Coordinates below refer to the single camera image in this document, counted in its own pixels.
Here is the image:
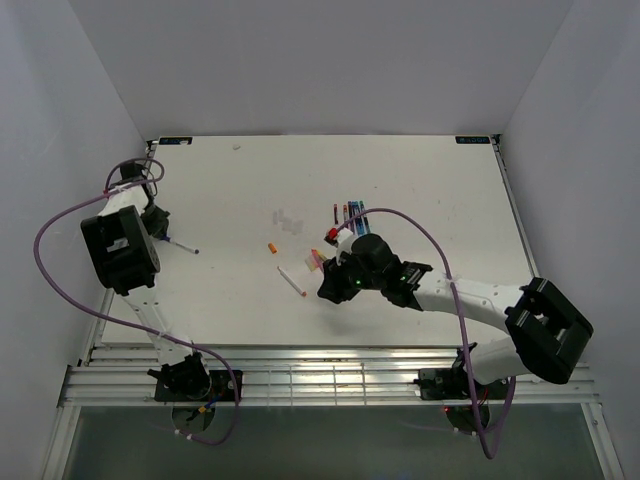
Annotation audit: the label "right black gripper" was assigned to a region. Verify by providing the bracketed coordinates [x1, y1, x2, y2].
[318, 247, 385, 304]

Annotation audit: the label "pink pen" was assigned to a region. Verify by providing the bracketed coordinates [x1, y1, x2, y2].
[304, 248, 329, 274]

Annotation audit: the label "purple capped marker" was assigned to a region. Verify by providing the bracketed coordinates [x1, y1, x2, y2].
[162, 236, 200, 255]

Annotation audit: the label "orange capped pen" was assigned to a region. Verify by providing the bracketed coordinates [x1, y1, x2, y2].
[276, 266, 307, 297]

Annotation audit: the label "dark blue pen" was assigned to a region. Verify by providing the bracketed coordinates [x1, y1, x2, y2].
[347, 201, 356, 233]

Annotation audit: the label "green pen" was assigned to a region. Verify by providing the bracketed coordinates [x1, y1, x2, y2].
[359, 200, 371, 234]

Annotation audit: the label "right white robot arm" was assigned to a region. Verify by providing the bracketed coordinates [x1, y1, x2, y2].
[317, 229, 594, 397]

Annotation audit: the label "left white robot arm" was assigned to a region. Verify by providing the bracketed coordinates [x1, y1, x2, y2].
[80, 159, 212, 400]

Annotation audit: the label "left blue label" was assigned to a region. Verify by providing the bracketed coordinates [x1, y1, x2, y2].
[158, 137, 193, 146]

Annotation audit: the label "blue label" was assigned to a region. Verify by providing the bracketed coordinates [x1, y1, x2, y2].
[158, 137, 193, 146]
[455, 136, 491, 145]

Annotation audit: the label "right blue label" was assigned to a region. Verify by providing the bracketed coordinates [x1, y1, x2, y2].
[455, 136, 491, 145]

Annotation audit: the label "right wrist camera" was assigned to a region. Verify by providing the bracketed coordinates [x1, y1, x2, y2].
[325, 227, 358, 265]

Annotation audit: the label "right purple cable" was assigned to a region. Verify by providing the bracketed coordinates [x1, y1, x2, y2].
[337, 208, 516, 460]

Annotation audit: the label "purple cable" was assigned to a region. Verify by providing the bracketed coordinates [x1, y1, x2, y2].
[337, 208, 516, 460]
[33, 157, 241, 446]

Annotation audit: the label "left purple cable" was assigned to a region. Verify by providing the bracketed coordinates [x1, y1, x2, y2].
[33, 157, 241, 446]

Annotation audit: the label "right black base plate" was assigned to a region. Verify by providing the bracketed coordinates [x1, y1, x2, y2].
[413, 367, 508, 401]

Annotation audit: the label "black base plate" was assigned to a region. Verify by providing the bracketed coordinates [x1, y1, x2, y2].
[153, 369, 244, 403]
[413, 367, 508, 401]

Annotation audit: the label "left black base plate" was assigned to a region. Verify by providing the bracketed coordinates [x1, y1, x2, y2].
[153, 369, 244, 403]

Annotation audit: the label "aluminium frame rails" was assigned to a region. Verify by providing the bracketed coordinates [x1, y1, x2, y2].
[57, 344, 601, 409]

